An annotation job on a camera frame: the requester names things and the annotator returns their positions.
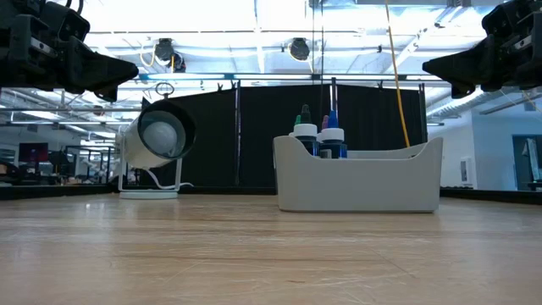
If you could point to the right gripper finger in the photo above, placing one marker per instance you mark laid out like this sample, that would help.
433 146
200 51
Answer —
460 90
466 65

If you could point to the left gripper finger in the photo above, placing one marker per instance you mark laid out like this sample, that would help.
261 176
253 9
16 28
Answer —
97 68
108 95

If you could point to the grey plastic bin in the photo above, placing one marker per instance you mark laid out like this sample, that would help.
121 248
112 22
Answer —
360 182

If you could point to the blue-capped food coloring bottle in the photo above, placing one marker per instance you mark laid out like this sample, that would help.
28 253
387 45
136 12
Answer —
333 146

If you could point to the purple-capped food coloring bottle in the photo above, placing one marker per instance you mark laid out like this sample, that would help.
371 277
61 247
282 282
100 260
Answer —
324 122

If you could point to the black-capped food coloring bottle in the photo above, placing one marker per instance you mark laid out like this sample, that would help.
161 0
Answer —
305 131

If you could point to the green-capped food coloring bottle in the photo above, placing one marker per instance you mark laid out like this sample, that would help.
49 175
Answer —
297 120

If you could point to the white cylindrical spotlight lamp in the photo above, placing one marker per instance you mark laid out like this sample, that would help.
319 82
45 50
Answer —
139 148

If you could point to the dark computer monitor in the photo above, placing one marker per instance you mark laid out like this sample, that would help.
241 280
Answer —
34 152

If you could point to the black backdrop panel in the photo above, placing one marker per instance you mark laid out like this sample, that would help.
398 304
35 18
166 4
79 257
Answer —
254 148

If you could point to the black ceiling-mounted camera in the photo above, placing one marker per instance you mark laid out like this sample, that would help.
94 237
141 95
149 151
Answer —
164 48
299 48

